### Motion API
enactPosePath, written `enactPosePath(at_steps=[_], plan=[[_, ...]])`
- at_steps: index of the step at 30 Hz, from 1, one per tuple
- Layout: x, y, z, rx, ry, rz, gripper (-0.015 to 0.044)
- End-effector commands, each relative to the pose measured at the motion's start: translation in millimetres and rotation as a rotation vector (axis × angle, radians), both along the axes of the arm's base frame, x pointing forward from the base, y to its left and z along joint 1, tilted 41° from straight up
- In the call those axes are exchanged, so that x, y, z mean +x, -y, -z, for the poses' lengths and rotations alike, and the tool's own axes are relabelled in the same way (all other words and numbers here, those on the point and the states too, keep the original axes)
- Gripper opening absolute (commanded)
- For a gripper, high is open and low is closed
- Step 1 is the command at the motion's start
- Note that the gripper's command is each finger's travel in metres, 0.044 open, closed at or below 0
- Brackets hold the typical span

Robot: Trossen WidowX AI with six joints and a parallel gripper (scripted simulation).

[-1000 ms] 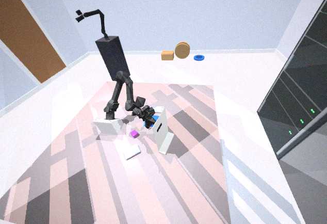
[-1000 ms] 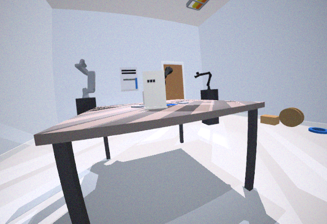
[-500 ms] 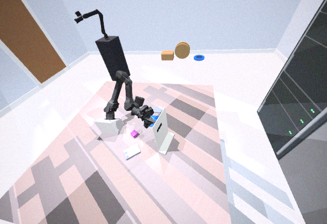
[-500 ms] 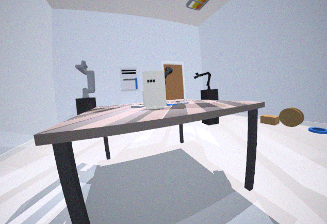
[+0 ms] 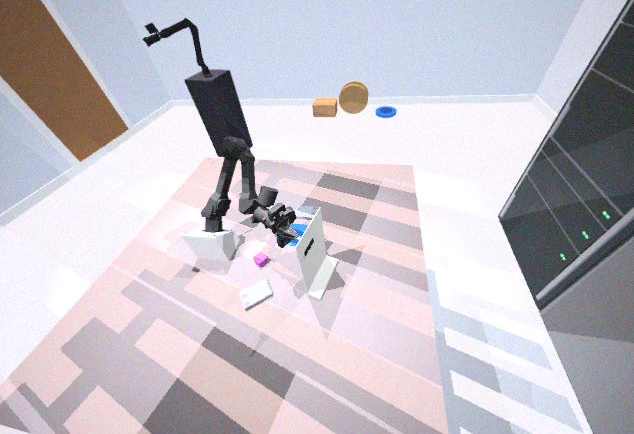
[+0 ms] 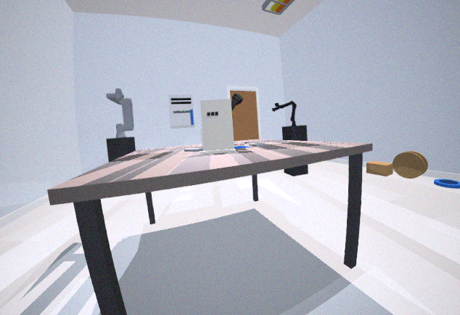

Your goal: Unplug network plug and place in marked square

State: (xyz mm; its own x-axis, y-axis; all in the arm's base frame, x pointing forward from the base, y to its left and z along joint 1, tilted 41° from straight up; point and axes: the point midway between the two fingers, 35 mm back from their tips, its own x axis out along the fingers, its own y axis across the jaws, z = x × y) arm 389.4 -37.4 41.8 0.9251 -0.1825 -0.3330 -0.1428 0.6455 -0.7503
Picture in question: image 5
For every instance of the blue square mat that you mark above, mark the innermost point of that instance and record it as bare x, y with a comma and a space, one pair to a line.
300, 229

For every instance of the small pink cube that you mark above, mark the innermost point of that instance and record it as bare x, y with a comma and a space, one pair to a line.
260, 259

